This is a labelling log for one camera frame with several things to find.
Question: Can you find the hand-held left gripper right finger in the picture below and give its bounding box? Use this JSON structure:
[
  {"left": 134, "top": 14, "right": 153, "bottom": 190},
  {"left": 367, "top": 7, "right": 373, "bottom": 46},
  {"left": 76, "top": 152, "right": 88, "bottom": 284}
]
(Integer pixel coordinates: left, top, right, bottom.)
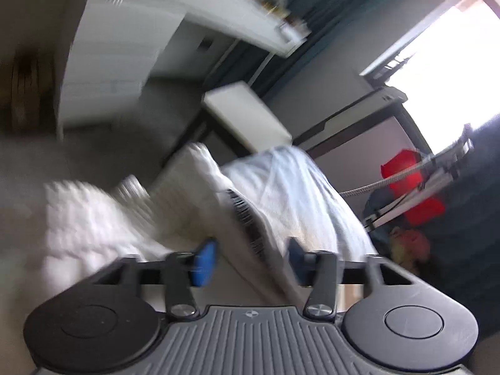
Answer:
[{"left": 286, "top": 237, "right": 424, "bottom": 320}]

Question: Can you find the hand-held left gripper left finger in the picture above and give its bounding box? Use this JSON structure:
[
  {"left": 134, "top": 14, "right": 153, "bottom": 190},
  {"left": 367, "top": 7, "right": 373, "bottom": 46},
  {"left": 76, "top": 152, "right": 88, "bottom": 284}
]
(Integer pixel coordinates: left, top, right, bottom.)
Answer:
[{"left": 84, "top": 237, "right": 218, "bottom": 319}]

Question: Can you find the pale pink bed sheet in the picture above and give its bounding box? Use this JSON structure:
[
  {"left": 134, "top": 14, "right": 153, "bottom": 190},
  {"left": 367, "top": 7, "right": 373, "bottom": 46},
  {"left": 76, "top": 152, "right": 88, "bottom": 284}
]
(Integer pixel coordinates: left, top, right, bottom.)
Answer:
[{"left": 217, "top": 144, "right": 379, "bottom": 306}]

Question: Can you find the red bag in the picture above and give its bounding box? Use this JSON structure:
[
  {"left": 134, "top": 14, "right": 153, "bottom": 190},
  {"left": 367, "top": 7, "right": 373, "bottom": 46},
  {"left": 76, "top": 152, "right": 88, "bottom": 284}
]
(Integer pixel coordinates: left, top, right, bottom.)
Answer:
[{"left": 380, "top": 148, "right": 447, "bottom": 226}]

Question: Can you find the white stool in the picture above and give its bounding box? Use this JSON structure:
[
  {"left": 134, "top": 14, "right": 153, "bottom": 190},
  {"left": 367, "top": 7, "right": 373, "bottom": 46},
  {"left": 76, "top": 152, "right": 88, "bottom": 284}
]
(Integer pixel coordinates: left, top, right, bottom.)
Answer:
[{"left": 161, "top": 81, "right": 294, "bottom": 167}]

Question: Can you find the blue curtain wide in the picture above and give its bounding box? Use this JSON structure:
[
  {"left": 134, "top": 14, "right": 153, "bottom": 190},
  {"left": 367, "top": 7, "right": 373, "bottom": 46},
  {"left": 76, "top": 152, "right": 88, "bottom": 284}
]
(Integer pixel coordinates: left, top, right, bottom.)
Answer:
[{"left": 361, "top": 114, "right": 500, "bottom": 342}]

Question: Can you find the white dressing table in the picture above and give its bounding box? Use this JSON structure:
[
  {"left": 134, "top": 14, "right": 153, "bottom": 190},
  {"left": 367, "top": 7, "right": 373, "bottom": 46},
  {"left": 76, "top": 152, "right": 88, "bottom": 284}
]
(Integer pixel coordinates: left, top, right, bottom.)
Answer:
[{"left": 56, "top": 0, "right": 313, "bottom": 142}]

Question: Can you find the wooden crate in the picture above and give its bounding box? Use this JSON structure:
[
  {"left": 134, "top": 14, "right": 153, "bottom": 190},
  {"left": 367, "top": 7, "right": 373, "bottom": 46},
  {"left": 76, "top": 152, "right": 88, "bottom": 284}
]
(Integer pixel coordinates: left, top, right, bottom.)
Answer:
[{"left": 8, "top": 52, "right": 56, "bottom": 134}]

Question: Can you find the blue curtain narrow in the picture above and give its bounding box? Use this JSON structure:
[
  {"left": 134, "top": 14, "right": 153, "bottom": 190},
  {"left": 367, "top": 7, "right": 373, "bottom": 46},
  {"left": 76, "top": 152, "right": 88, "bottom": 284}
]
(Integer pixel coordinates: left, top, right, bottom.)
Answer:
[{"left": 203, "top": 0, "right": 378, "bottom": 100}]

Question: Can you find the braided hose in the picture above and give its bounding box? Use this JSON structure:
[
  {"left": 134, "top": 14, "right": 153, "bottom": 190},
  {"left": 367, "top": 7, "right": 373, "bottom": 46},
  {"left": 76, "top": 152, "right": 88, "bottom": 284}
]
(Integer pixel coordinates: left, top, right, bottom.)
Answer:
[{"left": 338, "top": 155, "right": 435, "bottom": 198}]

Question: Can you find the white board black frame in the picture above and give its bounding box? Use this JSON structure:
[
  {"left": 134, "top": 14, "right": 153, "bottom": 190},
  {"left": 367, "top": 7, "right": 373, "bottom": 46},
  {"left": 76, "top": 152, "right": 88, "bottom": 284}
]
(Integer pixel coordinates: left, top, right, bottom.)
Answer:
[{"left": 292, "top": 86, "right": 435, "bottom": 159}]

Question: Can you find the window with dark frame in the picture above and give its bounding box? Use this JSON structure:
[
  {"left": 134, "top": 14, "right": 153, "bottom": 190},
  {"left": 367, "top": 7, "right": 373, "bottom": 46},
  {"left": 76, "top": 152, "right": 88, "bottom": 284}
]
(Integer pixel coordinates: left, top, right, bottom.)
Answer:
[{"left": 358, "top": 0, "right": 500, "bottom": 128}]

